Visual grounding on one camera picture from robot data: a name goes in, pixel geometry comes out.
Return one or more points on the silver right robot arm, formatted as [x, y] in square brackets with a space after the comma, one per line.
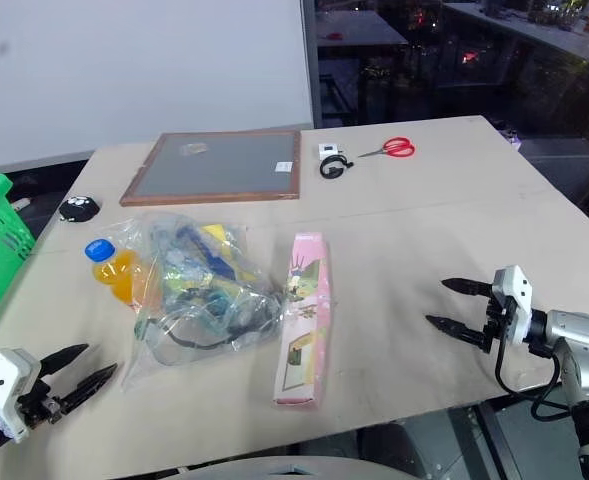
[578, 360]

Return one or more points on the black round eraser pouch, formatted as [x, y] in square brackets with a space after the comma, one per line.
[78, 208]

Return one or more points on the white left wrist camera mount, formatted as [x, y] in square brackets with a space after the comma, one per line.
[3, 387]

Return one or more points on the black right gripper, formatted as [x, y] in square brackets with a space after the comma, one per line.
[497, 320]

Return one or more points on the white whiteboard panel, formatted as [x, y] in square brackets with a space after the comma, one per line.
[139, 75]

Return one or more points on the wooden framed chalkboard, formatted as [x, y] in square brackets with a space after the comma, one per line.
[219, 167]

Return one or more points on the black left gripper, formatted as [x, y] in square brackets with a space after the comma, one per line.
[35, 400]

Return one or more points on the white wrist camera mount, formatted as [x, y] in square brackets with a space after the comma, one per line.
[3, 387]
[516, 305]

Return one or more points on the long pink printed box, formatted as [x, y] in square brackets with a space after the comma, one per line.
[306, 320]

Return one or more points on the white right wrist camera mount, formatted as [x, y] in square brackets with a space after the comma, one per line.
[516, 305]

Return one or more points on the clear plastic bag of items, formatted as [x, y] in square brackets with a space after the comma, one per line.
[204, 295]

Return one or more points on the orange juice bottle blue cap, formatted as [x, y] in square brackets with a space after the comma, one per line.
[119, 272]

